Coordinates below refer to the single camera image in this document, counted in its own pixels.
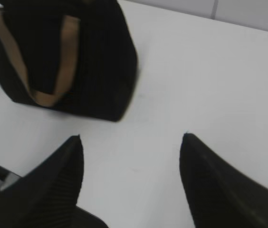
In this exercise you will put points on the black canvas tote bag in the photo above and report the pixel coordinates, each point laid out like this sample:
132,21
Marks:
73,56

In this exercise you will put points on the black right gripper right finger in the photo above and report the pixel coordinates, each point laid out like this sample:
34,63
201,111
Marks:
218,195

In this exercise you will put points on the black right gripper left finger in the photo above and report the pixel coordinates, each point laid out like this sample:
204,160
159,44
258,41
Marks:
47,196

